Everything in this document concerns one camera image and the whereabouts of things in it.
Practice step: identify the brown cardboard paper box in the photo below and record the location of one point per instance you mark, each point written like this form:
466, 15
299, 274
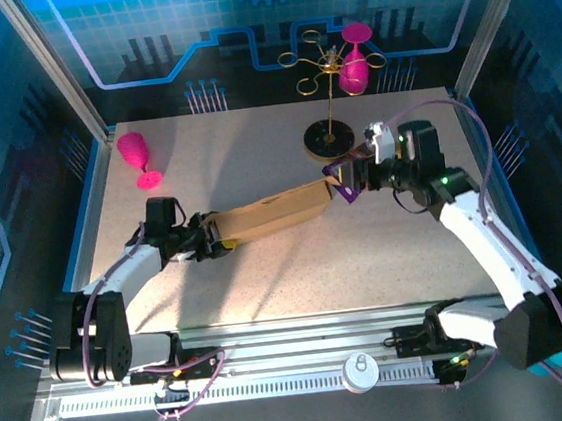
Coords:
271, 214

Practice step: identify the pink glitter wine glass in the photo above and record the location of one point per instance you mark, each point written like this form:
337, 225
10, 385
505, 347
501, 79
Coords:
353, 74
133, 153

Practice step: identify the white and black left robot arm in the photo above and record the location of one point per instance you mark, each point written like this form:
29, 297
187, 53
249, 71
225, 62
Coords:
131, 266

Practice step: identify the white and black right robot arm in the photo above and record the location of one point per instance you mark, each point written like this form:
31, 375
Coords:
490, 244

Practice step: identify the purple candy bag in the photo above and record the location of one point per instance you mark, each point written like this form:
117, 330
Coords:
347, 194

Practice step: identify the silver tin can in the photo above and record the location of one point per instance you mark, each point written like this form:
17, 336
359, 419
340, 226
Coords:
360, 374

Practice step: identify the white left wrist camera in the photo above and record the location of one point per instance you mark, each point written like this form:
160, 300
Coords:
187, 255

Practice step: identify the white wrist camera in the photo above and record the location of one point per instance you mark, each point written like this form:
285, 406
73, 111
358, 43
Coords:
383, 140
187, 255

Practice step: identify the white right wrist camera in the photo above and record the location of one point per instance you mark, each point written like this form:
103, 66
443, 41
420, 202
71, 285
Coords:
383, 140

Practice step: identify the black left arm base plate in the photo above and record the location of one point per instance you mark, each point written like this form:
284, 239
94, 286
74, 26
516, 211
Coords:
201, 362

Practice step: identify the aluminium profile frame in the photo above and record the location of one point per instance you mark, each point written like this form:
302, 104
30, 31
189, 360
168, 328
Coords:
299, 339

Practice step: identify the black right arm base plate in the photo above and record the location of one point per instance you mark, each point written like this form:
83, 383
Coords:
410, 340

